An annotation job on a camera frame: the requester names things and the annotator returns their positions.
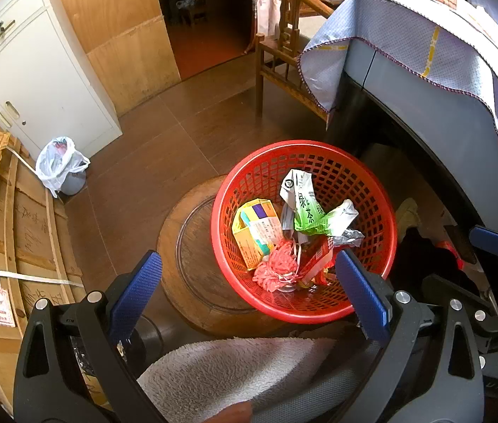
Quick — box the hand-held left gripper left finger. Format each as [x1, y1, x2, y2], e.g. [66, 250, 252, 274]
[13, 250, 164, 423]

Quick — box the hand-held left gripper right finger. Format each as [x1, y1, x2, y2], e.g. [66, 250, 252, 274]
[336, 249, 485, 423]

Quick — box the dark red snack bag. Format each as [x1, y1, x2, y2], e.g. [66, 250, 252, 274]
[297, 228, 364, 289]

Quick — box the red shredded paper bundle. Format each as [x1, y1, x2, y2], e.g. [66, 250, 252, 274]
[252, 240, 300, 294]

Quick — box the green and white drink carton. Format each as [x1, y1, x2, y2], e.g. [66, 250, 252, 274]
[279, 168, 359, 241]

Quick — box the red plastic basket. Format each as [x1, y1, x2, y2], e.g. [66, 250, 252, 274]
[210, 140, 398, 324]

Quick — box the orange cardboard box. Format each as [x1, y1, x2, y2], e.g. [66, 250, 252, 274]
[232, 199, 282, 270]

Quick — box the dark cloth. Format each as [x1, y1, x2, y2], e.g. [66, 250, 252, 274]
[390, 227, 487, 300]

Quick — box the round wooden stool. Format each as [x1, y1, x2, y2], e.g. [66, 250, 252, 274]
[156, 174, 302, 336]

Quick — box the tan slipper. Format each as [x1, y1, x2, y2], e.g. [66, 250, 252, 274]
[396, 198, 422, 234]

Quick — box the grey fleece towel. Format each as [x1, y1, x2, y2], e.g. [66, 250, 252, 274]
[136, 337, 364, 423]

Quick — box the wooden crate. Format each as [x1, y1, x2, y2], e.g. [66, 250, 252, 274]
[0, 123, 100, 419]

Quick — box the small grey bin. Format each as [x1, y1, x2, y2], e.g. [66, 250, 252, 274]
[57, 163, 88, 196]

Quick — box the small bin with plastic bag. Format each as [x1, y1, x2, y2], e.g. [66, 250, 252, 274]
[36, 136, 91, 199]

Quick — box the grey round table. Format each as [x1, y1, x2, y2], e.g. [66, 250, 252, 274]
[328, 37, 498, 318]

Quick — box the white metal cabinet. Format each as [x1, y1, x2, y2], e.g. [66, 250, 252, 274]
[0, 0, 123, 159]

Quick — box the carved wooden chair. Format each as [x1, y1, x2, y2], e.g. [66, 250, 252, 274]
[255, 0, 364, 122]

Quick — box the white floral curtain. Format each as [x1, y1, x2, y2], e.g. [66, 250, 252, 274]
[244, 0, 287, 56]

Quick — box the white packing strap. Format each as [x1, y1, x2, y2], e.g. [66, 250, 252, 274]
[0, 264, 84, 287]

